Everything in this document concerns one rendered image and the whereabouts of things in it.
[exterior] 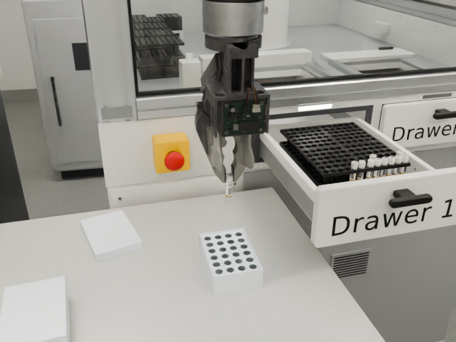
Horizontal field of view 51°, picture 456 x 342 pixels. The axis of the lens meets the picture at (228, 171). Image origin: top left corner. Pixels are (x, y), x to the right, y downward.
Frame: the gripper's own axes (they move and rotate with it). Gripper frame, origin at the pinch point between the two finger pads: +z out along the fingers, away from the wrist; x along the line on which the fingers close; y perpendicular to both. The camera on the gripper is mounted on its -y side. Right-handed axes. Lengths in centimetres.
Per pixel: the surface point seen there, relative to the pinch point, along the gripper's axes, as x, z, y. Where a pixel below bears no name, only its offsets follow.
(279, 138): 20.2, 10.8, -33.9
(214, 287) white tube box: -2.6, 19.6, 2.3
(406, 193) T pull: 28.9, 5.9, 2.9
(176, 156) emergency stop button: -4.6, 8.5, -24.5
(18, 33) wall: -87, 45, -354
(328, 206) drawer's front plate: 16.0, 7.4, 1.5
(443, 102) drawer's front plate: 60, 5, -32
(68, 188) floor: -47, 99, -185
